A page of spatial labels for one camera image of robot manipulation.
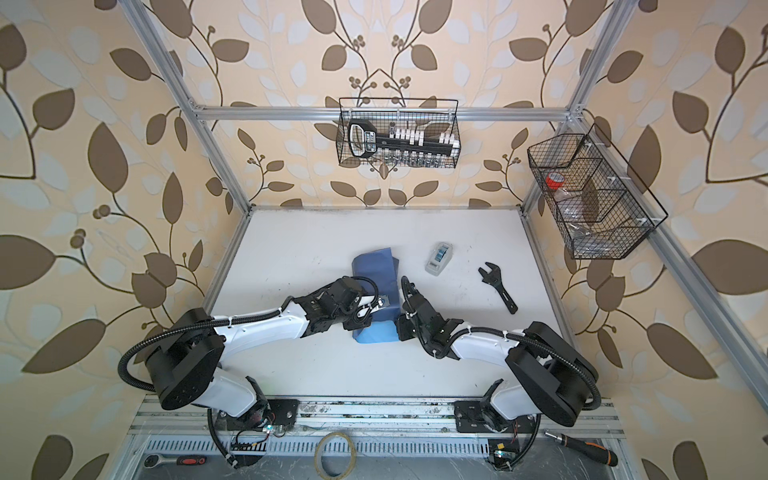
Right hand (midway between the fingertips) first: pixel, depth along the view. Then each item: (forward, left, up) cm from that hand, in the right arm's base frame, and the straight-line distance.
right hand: (399, 321), depth 88 cm
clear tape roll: (-32, +20, +1) cm, 37 cm away
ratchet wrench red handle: (-31, +58, -1) cm, 66 cm away
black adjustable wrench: (+15, -33, -1) cm, 36 cm away
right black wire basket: (+14, -51, +32) cm, 62 cm away
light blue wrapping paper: (+16, +5, +5) cm, 17 cm away
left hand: (+5, +9, +5) cm, 11 cm away
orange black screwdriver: (-33, -43, 0) cm, 54 cm away
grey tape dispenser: (+22, -15, +1) cm, 27 cm away
